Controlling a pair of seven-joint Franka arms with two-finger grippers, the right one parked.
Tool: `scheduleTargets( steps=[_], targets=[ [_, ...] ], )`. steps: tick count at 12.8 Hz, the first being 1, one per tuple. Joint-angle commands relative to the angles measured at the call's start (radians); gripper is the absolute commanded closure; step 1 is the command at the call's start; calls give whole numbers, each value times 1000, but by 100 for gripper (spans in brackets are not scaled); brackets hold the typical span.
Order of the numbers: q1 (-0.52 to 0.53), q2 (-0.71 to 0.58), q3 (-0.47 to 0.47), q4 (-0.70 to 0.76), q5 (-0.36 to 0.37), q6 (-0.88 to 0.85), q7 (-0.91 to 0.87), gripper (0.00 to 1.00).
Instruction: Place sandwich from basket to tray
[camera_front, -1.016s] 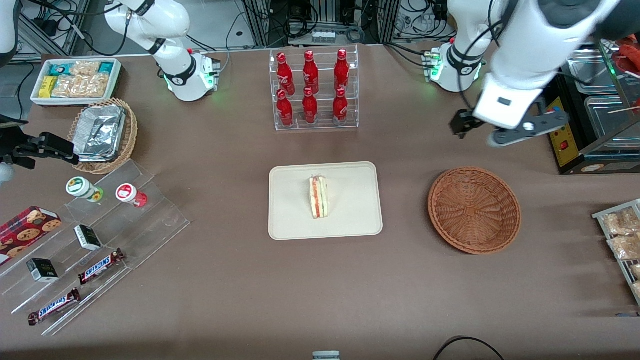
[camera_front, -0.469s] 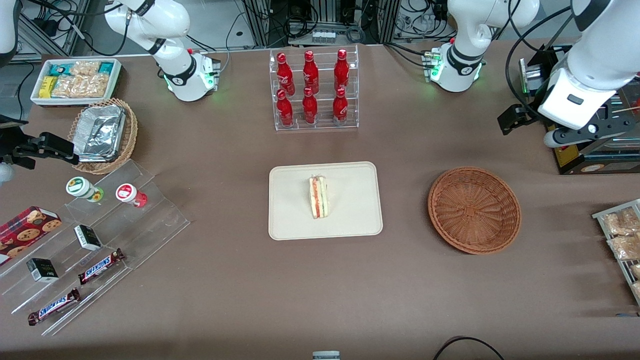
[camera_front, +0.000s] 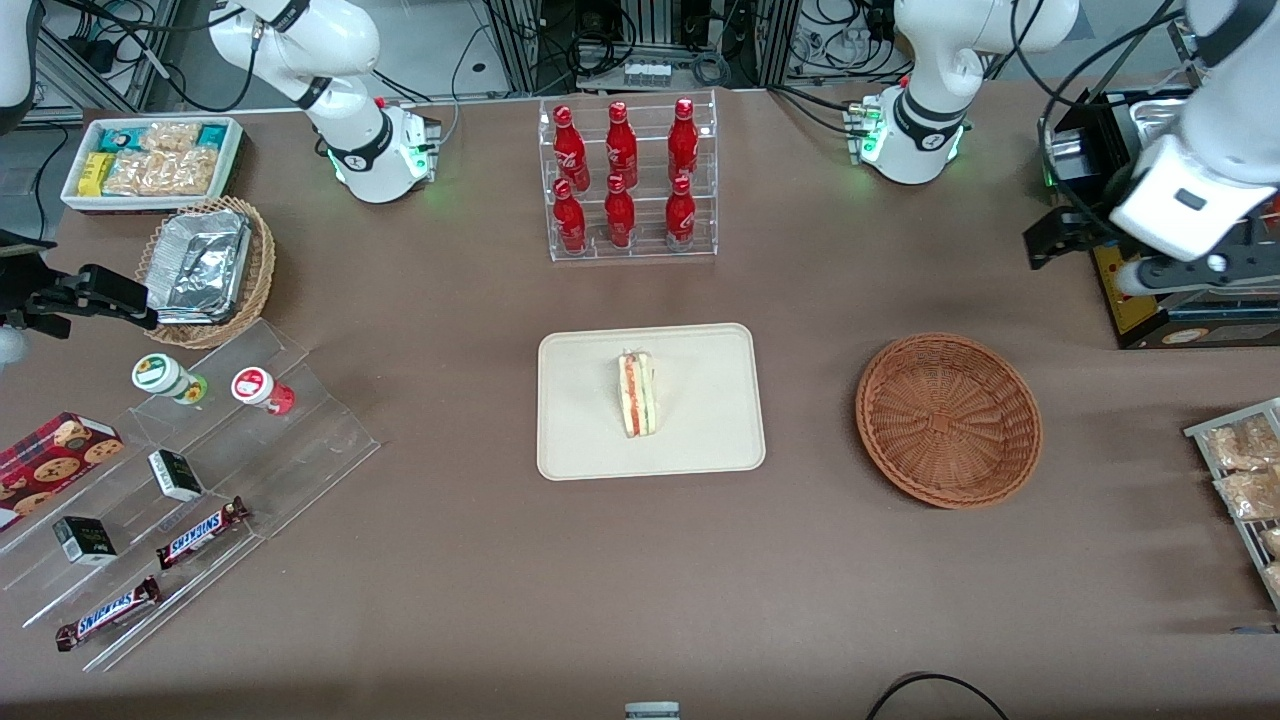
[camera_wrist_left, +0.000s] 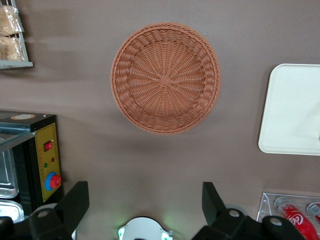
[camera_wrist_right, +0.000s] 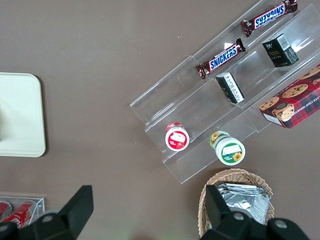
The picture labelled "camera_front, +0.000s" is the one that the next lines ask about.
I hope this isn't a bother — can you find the black silver appliance box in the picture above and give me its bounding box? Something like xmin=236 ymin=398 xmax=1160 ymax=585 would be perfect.
xmin=1038 ymin=108 xmax=1131 ymax=206

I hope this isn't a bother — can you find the brown round wicker basket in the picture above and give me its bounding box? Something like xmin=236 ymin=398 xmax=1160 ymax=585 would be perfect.
xmin=855 ymin=332 xmax=1044 ymax=511

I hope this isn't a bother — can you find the white plastic snack bin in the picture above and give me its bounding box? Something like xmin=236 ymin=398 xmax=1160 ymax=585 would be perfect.
xmin=62 ymin=117 xmax=244 ymax=214

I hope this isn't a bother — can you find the light wicker basket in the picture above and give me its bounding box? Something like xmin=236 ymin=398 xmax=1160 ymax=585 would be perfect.
xmin=137 ymin=197 xmax=276 ymax=349

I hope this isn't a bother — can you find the small black carton box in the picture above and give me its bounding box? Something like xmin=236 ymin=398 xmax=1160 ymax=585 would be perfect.
xmin=52 ymin=516 xmax=119 ymax=567
xmin=148 ymin=449 xmax=205 ymax=503

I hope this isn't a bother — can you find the red cola bottle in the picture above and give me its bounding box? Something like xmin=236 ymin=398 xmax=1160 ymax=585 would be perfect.
xmin=553 ymin=178 xmax=589 ymax=253
xmin=603 ymin=174 xmax=637 ymax=249
xmin=667 ymin=97 xmax=701 ymax=183
xmin=664 ymin=174 xmax=698 ymax=249
xmin=552 ymin=105 xmax=591 ymax=191
xmin=605 ymin=100 xmax=639 ymax=189

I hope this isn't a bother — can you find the cream rectangular serving tray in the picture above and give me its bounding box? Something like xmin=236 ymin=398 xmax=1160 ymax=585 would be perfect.
xmin=537 ymin=322 xmax=767 ymax=482

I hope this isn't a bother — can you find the clear acrylic bottle rack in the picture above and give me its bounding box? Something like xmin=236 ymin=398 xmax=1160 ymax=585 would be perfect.
xmin=538 ymin=90 xmax=719 ymax=263

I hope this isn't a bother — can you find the glass food display cabinet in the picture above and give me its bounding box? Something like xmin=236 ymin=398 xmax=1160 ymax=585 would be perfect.
xmin=1088 ymin=85 xmax=1280 ymax=351

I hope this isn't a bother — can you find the grey snack tray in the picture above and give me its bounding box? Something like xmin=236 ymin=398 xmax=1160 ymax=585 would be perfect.
xmin=1184 ymin=397 xmax=1280 ymax=613

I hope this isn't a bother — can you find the triangular sandwich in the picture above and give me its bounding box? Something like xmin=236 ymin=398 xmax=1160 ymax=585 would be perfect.
xmin=617 ymin=350 xmax=658 ymax=439

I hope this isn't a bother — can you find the black floor cable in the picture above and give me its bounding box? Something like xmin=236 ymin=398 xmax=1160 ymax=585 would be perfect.
xmin=865 ymin=672 xmax=1011 ymax=720

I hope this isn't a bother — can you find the clear cracker bag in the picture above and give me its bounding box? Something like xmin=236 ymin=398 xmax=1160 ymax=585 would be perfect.
xmin=140 ymin=122 xmax=201 ymax=153
xmin=103 ymin=148 xmax=216 ymax=196

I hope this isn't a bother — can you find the red lid yogurt cup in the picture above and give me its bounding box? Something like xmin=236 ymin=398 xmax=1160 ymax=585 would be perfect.
xmin=231 ymin=367 xmax=296 ymax=417

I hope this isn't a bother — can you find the green lid yogurt cup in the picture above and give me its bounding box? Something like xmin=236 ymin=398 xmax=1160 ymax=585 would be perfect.
xmin=132 ymin=353 xmax=209 ymax=406

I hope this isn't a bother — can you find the clear acrylic stepped display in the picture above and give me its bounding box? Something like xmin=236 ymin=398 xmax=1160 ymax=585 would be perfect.
xmin=0 ymin=318 xmax=381 ymax=673

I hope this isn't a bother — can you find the red tartan cookie box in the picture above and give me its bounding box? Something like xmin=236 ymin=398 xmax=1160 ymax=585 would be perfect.
xmin=0 ymin=411 xmax=125 ymax=531

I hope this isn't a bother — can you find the silver foil pack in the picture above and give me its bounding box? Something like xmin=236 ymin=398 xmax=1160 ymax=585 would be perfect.
xmin=165 ymin=235 xmax=246 ymax=319
xmin=155 ymin=210 xmax=251 ymax=323

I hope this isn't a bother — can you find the Snickers chocolate bar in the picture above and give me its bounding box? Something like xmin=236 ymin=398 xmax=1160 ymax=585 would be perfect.
xmin=55 ymin=576 xmax=163 ymax=653
xmin=156 ymin=497 xmax=251 ymax=571

